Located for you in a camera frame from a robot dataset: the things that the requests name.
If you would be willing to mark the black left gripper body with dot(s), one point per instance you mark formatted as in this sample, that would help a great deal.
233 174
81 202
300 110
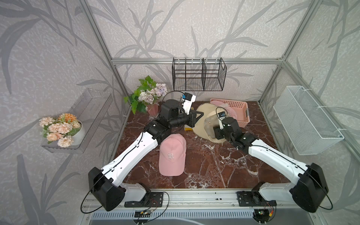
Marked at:
181 118

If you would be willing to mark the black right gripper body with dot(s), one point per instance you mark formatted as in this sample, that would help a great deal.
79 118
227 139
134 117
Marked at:
221 133

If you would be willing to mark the beige baseball cap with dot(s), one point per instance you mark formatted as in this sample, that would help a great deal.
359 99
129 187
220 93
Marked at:
204 128

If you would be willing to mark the pink baseball cap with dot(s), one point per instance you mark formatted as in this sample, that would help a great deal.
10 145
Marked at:
172 155

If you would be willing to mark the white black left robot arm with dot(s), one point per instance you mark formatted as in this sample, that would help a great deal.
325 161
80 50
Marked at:
106 184

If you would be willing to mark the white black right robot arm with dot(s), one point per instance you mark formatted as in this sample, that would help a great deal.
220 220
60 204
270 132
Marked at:
307 186

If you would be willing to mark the pink cap in basket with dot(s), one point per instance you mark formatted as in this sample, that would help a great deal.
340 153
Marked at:
229 108

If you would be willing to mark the yellow white work gloves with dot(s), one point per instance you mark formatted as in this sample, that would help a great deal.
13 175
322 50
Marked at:
187 128

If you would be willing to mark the pink glass vase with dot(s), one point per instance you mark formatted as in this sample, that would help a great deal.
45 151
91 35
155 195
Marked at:
153 110

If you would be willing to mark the pink plastic basket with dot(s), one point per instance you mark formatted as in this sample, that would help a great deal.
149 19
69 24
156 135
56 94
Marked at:
239 110

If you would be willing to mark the green and lilac flower bouquet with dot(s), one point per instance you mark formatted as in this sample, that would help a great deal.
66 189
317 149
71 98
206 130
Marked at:
148 93

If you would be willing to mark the white pot peach flowers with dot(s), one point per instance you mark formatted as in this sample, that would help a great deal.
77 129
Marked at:
65 130

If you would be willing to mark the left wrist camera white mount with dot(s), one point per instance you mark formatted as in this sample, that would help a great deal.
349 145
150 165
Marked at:
187 100

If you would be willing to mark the black wire wall basket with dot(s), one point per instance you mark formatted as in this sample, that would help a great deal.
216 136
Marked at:
198 75

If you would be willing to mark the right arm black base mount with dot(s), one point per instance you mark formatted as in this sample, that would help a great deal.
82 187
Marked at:
250 199

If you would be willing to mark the white mesh wall basket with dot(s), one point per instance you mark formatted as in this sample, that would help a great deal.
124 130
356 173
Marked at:
308 126

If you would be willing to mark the clear acrylic wall shelf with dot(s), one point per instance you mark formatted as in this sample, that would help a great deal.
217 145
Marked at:
89 109

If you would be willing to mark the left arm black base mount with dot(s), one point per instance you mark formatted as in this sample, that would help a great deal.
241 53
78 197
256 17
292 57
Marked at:
153 199

